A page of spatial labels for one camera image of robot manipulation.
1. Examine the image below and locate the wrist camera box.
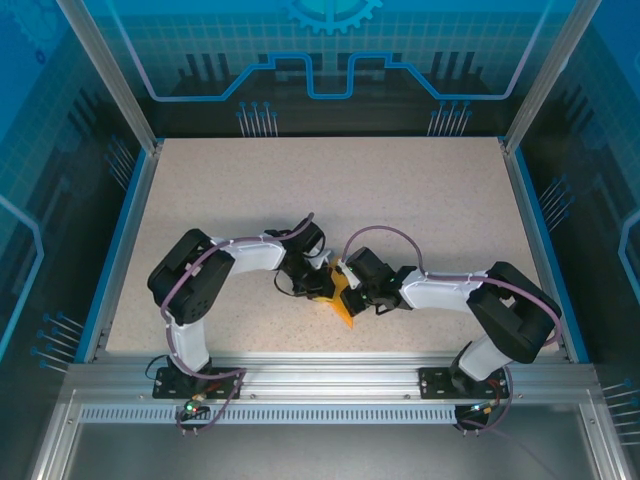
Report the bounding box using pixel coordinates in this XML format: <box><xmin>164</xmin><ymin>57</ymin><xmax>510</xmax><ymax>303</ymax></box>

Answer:
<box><xmin>335</xmin><ymin>257</ymin><xmax>361</xmax><ymax>290</ymax></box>
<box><xmin>305</xmin><ymin>248</ymin><xmax>334</xmax><ymax>274</ymax></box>

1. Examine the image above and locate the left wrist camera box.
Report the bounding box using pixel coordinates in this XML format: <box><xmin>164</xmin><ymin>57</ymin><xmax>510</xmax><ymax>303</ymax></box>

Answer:
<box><xmin>305</xmin><ymin>248</ymin><xmax>334</xmax><ymax>274</ymax></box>

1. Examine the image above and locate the aluminium lower frame profile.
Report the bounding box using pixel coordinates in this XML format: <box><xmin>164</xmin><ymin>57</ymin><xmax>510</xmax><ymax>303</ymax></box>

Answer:
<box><xmin>579</xmin><ymin>399</ymin><xmax>634</xmax><ymax>480</ymax></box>
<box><xmin>27</xmin><ymin>389</ymin><xmax>81</xmax><ymax>480</ymax></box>

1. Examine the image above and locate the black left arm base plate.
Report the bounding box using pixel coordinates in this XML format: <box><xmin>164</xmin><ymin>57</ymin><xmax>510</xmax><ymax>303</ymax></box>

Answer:
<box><xmin>152</xmin><ymin>366</ymin><xmax>245</xmax><ymax>400</ymax></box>

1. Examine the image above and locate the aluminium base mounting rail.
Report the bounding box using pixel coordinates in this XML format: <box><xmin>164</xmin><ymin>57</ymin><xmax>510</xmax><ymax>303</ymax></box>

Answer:
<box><xmin>64</xmin><ymin>351</ymin><xmax>601</xmax><ymax>401</ymax></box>

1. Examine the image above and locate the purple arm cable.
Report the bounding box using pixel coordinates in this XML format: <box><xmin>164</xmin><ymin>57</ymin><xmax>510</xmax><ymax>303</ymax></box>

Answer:
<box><xmin>342</xmin><ymin>225</ymin><xmax>562</xmax><ymax>437</ymax></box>
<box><xmin>158</xmin><ymin>212</ymin><xmax>317</xmax><ymax>437</ymax></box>

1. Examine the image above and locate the aluminium frame post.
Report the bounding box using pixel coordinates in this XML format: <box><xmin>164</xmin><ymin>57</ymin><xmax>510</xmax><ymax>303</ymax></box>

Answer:
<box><xmin>54</xmin><ymin>0</ymin><xmax>164</xmax><ymax>154</ymax></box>
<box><xmin>502</xmin><ymin>0</ymin><xmax>604</xmax><ymax>154</ymax></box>

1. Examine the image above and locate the slotted grey cable duct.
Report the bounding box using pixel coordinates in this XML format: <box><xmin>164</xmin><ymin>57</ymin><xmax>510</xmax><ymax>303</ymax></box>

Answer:
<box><xmin>77</xmin><ymin>405</ymin><xmax>460</xmax><ymax>426</ymax></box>

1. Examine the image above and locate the grey metal shelf panel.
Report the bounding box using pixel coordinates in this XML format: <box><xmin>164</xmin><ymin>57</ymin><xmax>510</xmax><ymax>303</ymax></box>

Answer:
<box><xmin>62</xmin><ymin>422</ymin><xmax>601</xmax><ymax>480</ymax></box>

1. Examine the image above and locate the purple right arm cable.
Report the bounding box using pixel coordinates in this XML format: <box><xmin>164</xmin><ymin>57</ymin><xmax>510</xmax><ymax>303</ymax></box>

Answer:
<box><xmin>342</xmin><ymin>225</ymin><xmax>562</xmax><ymax>437</ymax></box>

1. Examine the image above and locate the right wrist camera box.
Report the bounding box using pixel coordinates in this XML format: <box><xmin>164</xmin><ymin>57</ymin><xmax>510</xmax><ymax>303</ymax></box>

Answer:
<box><xmin>335</xmin><ymin>257</ymin><xmax>361</xmax><ymax>290</ymax></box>

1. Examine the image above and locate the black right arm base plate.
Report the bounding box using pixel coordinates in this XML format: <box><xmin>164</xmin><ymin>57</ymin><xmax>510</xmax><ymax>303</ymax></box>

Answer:
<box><xmin>417</xmin><ymin>366</ymin><xmax>511</xmax><ymax>400</ymax></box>

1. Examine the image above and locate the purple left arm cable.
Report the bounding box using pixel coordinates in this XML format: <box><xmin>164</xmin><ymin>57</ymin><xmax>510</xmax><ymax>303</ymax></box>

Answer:
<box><xmin>158</xmin><ymin>212</ymin><xmax>317</xmax><ymax>437</ymax></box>

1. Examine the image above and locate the orange paper sheet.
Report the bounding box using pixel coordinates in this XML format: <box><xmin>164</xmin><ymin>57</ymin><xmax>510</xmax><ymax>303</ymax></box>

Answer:
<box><xmin>312</xmin><ymin>254</ymin><xmax>357</xmax><ymax>332</ymax></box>

